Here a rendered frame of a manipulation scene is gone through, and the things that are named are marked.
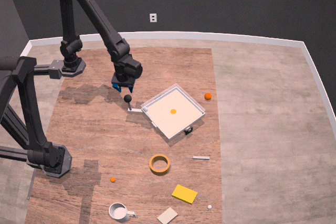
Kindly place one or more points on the white mug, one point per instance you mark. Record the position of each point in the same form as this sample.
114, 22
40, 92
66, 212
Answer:
117, 210

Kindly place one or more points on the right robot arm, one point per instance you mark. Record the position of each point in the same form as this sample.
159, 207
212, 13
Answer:
16, 71

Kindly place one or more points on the pale pink flat rectangular block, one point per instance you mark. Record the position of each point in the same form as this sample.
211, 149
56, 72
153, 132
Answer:
167, 216

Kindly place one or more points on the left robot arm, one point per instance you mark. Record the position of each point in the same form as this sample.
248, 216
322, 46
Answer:
72, 43

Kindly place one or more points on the yellow flat rectangular block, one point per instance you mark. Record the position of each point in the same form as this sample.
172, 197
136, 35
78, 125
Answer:
184, 194

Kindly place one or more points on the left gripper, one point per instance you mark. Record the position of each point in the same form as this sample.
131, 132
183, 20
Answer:
122, 80

